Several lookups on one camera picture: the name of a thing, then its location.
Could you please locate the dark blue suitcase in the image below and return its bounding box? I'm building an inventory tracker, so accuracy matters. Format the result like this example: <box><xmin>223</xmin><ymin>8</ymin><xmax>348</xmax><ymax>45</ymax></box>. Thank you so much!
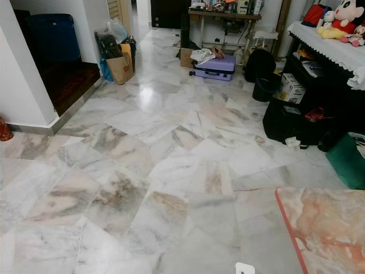
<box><xmin>26</xmin><ymin>13</ymin><xmax>82</xmax><ymax>63</ymax></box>

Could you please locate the brown paper bag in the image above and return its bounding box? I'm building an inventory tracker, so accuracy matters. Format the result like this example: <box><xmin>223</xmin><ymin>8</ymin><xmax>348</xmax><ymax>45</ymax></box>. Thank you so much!
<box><xmin>106</xmin><ymin>53</ymin><xmax>135</xmax><ymax>86</ymax></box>

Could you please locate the black plastic bag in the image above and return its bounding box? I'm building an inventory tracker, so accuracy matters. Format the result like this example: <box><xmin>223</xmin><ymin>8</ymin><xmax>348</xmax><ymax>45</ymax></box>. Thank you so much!
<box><xmin>94</xmin><ymin>18</ymin><xmax>137</xmax><ymax>59</ymax></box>

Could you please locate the brown cardboard box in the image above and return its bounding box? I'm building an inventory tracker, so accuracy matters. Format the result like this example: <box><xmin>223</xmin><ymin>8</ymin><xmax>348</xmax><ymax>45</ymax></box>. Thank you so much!
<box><xmin>179</xmin><ymin>47</ymin><xmax>195</xmax><ymax>69</ymax></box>

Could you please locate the white cloth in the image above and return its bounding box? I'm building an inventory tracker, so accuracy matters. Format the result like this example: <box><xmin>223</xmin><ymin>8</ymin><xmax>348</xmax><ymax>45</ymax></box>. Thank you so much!
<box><xmin>189</xmin><ymin>48</ymin><xmax>216</xmax><ymax>64</ymax></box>

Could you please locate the purple suitcase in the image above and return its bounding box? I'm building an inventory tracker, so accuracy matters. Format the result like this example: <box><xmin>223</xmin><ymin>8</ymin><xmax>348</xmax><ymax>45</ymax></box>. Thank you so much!
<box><xmin>192</xmin><ymin>54</ymin><xmax>237</xmax><ymax>82</ymax></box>

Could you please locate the wooden desk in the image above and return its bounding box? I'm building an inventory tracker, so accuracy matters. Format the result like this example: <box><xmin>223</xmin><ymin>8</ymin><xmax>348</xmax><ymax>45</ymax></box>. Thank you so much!
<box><xmin>187</xmin><ymin>8</ymin><xmax>263</xmax><ymax>56</ymax></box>

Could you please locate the black backpack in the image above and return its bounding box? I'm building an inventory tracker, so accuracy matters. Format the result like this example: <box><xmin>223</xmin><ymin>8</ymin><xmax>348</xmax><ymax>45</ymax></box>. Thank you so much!
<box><xmin>243</xmin><ymin>48</ymin><xmax>277</xmax><ymax>83</ymax></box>

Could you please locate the black bucket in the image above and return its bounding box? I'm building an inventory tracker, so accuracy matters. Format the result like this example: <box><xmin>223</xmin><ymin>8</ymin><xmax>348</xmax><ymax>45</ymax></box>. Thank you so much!
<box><xmin>252</xmin><ymin>72</ymin><xmax>284</xmax><ymax>103</ymax></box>

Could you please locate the white stool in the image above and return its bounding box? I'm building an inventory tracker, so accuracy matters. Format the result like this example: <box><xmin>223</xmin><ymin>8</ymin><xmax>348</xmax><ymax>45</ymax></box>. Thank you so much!
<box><xmin>252</xmin><ymin>29</ymin><xmax>279</xmax><ymax>56</ymax></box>

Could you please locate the crumpled white paper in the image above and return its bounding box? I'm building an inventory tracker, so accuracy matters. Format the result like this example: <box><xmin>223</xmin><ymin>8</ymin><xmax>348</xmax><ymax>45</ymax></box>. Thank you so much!
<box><xmin>285</xmin><ymin>136</ymin><xmax>302</xmax><ymax>148</ymax></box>

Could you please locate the white cardboard box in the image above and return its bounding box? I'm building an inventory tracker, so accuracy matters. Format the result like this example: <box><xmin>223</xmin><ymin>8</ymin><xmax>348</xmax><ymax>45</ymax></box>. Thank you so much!
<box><xmin>279</xmin><ymin>72</ymin><xmax>308</xmax><ymax>105</ymax></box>

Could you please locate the black storage shelf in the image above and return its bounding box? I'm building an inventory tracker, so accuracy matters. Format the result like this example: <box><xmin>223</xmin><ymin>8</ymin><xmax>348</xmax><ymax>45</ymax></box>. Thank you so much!
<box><xmin>262</xmin><ymin>50</ymin><xmax>365</xmax><ymax>153</ymax></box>

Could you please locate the marble top red-edged table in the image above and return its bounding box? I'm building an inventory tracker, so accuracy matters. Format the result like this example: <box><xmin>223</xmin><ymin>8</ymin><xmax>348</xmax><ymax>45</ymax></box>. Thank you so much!
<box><xmin>274</xmin><ymin>187</ymin><xmax>365</xmax><ymax>274</ymax></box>

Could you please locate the red bag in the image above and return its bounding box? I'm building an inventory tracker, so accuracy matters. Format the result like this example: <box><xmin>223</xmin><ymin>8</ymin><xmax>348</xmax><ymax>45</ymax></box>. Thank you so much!
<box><xmin>302</xmin><ymin>3</ymin><xmax>333</xmax><ymax>28</ymax></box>

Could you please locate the white lace tablecloth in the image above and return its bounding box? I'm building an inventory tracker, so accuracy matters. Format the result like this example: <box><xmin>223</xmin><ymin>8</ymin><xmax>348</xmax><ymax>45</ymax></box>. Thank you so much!
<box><xmin>287</xmin><ymin>21</ymin><xmax>365</xmax><ymax>91</ymax></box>

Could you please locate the green plastic bin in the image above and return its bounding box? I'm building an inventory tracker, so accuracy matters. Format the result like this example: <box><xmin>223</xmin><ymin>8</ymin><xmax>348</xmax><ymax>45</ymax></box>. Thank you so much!
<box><xmin>325</xmin><ymin>132</ymin><xmax>365</xmax><ymax>191</ymax></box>

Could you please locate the red white plush doll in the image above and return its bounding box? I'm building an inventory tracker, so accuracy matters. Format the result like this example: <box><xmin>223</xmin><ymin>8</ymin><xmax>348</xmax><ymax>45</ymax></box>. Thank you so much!
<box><xmin>316</xmin><ymin>0</ymin><xmax>365</xmax><ymax>47</ymax></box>

